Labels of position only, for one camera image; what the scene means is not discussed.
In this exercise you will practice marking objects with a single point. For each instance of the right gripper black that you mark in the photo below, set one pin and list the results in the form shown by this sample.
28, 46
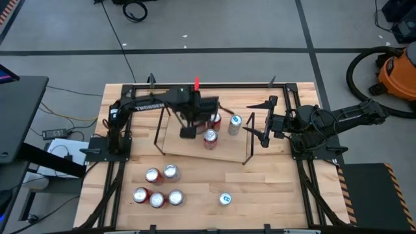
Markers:
282, 126

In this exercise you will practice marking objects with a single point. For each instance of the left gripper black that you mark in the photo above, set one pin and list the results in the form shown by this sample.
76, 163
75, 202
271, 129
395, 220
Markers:
201, 104

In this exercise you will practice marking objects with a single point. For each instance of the silver blue energy drink can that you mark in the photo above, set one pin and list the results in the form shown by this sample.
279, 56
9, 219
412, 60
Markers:
235, 121
225, 199

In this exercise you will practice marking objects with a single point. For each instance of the silver diet cola can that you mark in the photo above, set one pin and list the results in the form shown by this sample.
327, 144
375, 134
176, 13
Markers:
157, 199
171, 170

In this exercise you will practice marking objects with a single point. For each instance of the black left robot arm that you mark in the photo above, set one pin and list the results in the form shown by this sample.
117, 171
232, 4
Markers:
146, 107

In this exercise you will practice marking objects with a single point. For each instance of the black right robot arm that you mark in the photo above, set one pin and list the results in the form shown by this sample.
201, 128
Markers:
351, 117

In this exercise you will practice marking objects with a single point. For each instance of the orange shop vacuum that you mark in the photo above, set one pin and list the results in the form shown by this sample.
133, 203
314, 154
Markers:
398, 74
348, 76

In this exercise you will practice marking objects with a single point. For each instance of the black mat with hazard stripes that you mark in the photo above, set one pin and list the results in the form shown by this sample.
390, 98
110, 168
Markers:
373, 195

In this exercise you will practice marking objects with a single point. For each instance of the white box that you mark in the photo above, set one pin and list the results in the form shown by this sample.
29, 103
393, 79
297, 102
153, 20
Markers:
58, 148

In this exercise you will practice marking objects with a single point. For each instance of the black power adapter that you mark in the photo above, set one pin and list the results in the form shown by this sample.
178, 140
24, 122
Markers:
54, 134

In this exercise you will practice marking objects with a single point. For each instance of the black desk beam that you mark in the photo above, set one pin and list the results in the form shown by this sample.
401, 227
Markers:
48, 159

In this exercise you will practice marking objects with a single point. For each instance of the black equipment case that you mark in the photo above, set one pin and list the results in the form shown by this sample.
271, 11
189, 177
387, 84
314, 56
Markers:
404, 26

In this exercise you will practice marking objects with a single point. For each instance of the black desk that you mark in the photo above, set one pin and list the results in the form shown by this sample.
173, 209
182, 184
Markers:
19, 113

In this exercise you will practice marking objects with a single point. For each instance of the monitor screen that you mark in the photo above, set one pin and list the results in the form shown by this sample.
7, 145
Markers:
6, 75

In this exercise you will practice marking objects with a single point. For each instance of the hazard striped floor strip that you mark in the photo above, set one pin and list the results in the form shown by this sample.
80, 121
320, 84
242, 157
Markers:
6, 11

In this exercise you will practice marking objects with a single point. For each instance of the black aluminium table frame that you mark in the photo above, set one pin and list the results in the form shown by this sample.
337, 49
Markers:
227, 86

